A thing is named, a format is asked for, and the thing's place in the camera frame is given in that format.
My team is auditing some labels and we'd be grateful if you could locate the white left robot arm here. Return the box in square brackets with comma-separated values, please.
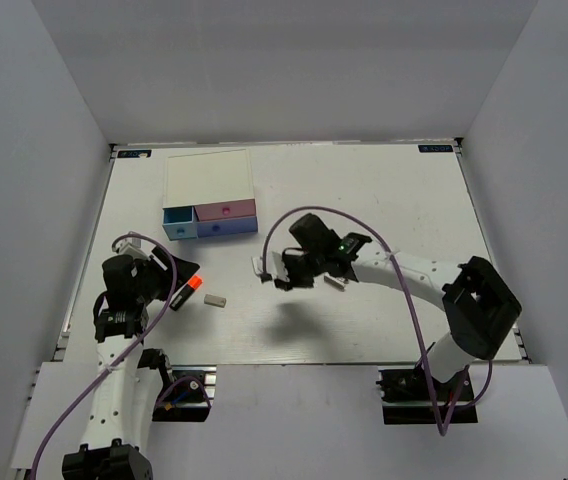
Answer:
[62, 248, 200, 479]

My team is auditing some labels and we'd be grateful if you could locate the pink drawer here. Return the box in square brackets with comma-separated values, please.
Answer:
[194, 198, 256, 222]

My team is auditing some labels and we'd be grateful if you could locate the white drawer cabinet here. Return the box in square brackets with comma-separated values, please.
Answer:
[163, 150, 254, 208]

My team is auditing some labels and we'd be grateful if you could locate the purple blue drawer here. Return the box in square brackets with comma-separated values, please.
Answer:
[196, 216, 258, 238]

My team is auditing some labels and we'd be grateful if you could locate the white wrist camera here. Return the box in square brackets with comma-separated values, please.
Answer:
[251, 251, 288, 281]
[112, 237, 148, 260]

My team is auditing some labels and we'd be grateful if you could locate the light blue drawer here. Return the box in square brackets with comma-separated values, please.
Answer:
[162, 206, 197, 241]

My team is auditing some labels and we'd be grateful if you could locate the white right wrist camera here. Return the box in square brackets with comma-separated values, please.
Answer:
[251, 251, 288, 281]

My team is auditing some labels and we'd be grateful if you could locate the small grey eraser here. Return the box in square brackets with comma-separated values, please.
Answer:
[204, 294, 227, 308]

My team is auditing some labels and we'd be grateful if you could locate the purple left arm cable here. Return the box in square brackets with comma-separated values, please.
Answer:
[28, 231, 185, 476]

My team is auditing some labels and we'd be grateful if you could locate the pink eraser with white core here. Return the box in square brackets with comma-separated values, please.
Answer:
[323, 274, 348, 291]

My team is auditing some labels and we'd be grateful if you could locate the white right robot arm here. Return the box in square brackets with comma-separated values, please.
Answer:
[260, 207, 522, 399]

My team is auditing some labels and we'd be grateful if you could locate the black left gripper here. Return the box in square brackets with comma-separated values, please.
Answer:
[134, 245, 200, 304]

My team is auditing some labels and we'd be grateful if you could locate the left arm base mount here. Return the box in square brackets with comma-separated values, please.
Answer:
[152, 365, 217, 423]

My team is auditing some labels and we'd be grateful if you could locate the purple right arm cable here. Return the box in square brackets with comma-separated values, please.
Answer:
[262, 206, 495, 437]

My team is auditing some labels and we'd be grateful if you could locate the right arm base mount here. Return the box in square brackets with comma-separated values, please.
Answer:
[374, 367, 480, 427]

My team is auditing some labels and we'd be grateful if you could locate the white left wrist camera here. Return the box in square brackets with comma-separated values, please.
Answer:
[112, 237, 148, 260]

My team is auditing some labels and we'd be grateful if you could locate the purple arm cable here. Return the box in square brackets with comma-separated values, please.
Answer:
[28, 231, 185, 476]
[262, 206, 495, 437]

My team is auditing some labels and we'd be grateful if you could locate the orange cap black highlighter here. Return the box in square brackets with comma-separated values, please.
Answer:
[170, 275, 203, 311]

